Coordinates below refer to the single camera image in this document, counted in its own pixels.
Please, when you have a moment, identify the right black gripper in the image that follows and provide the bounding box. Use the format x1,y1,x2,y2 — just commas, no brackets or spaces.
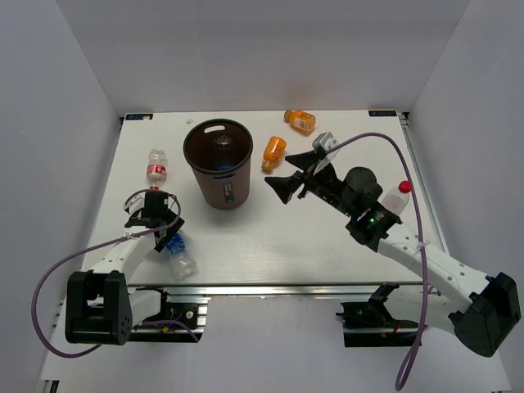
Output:
264,151,356,218

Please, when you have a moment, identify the right blue corner sticker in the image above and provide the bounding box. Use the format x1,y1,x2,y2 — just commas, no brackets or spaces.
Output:
368,110,397,117

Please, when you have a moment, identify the brown plastic waste bin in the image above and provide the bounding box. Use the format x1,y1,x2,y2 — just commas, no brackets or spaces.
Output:
183,119,254,210

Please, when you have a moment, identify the blue label water bottle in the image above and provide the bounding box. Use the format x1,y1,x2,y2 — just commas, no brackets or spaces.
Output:
210,134,242,171
165,233,197,282

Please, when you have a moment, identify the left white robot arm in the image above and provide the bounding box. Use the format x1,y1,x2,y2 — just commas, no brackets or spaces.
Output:
65,190,184,346

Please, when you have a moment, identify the orange bottle with white label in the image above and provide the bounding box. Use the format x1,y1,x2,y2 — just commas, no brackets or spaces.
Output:
283,110,316,134

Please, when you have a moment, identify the left blue corner sticker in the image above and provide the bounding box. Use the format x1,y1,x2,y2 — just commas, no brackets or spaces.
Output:
124,114,153,121

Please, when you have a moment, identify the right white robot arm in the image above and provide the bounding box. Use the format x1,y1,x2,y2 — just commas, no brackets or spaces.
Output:
264,151,521,357

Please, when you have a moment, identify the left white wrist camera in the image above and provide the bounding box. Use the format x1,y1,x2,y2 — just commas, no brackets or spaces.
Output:
123,195,144,215

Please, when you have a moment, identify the blue corner sticker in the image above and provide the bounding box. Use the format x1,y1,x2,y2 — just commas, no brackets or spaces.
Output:
124,114,153,121
368,110,397,117

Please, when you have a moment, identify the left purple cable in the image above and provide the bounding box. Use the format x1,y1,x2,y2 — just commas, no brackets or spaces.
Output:
31,188,182,358

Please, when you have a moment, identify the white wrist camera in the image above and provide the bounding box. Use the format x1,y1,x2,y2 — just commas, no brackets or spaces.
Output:
312,132,338,174
123,195,144,215

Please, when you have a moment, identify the red cap bottle at right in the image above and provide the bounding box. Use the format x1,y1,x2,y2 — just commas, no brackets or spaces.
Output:
381,180,412,216

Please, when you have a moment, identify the clear bottle red label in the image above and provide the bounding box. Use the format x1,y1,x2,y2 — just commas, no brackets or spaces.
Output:
147,149,168,189

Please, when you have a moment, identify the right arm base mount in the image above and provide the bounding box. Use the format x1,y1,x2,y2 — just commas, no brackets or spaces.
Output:
336,282,418,348

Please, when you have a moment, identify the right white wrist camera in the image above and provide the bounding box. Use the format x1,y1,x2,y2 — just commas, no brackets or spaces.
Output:
312,132,338,174

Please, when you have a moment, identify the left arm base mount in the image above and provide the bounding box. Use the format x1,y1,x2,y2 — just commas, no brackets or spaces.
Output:
129,287,209,343

